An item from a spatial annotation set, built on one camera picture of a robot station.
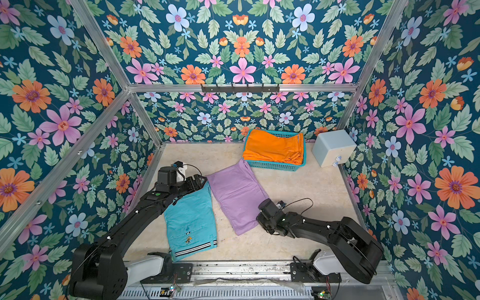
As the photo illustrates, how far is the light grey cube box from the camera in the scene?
100cm

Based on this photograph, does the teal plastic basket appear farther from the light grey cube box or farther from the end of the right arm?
the end of the right arm

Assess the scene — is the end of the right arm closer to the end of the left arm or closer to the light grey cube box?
the end of the left arm
